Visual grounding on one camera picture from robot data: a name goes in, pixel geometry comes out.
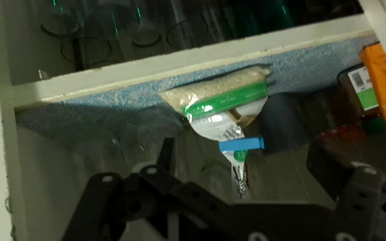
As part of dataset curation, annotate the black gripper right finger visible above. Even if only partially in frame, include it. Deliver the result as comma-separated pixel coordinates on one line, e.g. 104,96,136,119
308,144,386,241

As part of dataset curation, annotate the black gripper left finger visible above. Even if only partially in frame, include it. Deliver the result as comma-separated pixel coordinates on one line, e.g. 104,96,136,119
62,136,196,241

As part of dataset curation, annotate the blue bag clip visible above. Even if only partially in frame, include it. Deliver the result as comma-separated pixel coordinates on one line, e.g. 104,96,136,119
218,135,267,153

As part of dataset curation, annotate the white plastic food packet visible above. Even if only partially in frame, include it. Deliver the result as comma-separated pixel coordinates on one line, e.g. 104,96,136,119
159,62,274,198

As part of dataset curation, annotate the blue shelf liner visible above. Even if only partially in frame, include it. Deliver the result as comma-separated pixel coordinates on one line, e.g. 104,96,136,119
15,33,380,135

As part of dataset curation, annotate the white shelf board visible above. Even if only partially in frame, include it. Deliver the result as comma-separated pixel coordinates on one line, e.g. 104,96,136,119
9,13,383,108

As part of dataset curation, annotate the dark bottle white label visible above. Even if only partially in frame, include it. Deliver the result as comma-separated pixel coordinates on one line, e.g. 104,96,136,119
336,62,384,131

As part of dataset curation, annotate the clear drinking glass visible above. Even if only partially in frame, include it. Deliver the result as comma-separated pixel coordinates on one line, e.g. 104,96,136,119
60,0,116,69
40,0,78,37
166,0,204,46
132,0,164,48

